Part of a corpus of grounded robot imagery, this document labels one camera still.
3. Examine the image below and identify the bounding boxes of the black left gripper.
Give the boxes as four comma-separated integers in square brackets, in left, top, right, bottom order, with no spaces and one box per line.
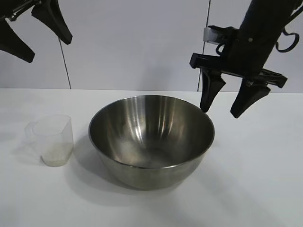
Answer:
[0,0,73,64]

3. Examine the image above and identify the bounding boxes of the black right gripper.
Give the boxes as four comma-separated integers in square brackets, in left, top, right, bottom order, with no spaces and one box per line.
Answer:
[189,26,288,119]

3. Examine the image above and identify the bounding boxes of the stainless steel mixing bowl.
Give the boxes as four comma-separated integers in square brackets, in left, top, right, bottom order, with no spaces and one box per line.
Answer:
[88,94,215,191]

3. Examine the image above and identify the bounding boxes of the clear plastic measuring cup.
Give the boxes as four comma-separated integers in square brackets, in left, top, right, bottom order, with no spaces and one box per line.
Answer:
[25,114,74,167]

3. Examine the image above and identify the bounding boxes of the white rice grains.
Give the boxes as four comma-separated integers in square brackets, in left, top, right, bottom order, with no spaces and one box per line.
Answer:
[41,142,73,167]

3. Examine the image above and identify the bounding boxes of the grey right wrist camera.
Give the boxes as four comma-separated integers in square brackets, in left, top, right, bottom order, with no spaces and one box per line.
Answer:
[203,25,239,45]

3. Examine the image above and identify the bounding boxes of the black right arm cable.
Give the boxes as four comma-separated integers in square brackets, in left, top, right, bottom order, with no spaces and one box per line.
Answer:
[275,4,303,54]

